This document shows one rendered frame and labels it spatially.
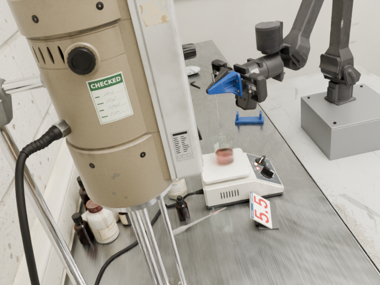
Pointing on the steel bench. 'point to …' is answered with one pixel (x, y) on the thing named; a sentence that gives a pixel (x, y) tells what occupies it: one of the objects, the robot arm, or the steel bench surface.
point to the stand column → (40, 208)
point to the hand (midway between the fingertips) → (219, 86)
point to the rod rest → (249, 119)
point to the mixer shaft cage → (156, 247)
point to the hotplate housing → (237, 189)
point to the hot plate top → (240, 172)
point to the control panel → (262, 169)
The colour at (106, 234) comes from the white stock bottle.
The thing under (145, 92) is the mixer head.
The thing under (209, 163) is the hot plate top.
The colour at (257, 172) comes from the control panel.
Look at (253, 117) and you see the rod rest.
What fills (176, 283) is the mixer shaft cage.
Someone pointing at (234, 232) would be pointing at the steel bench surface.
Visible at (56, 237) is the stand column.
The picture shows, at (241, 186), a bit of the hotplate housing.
